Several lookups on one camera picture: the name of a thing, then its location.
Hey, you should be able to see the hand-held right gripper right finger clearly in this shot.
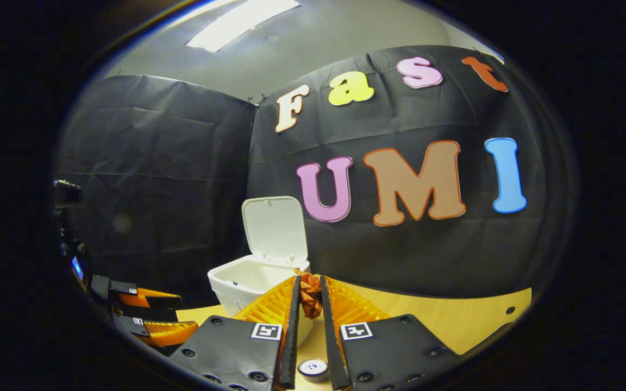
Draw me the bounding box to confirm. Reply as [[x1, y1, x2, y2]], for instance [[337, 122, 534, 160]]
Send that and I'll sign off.
[[320, 275, 461, 391]]

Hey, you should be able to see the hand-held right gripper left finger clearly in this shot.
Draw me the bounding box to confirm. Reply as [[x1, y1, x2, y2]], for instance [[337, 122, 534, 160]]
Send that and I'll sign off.
[[169, 275, 302, 391]]

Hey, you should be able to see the blue pop can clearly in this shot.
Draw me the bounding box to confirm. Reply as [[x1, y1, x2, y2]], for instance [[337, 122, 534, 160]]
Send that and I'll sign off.
[[297, 358, 330, 384]]

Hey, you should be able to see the orange paper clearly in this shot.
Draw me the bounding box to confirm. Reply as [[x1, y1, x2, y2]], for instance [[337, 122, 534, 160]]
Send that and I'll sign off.
[[293, 268, 324, 320]]

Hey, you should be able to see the white desktop garbage bin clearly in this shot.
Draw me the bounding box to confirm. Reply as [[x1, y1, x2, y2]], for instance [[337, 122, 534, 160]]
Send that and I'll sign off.
[[208, 256, 314, 348]]

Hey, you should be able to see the white garbage bin lid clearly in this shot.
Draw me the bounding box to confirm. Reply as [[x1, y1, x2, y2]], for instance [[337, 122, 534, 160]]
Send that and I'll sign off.
[[241, 197, 309, 267]]

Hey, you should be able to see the wooden desktop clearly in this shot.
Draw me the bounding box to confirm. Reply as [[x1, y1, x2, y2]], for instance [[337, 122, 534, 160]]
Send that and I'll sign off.
[[176, 274, 532, 391]]

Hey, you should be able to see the black backdrop cloth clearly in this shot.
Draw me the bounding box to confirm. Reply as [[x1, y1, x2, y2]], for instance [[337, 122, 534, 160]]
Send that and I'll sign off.
[[55, 45, 577, 310]]

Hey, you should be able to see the ceiling light panel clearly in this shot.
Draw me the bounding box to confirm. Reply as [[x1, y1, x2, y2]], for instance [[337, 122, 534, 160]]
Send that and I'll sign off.
[[187, 0, 300, 53]]

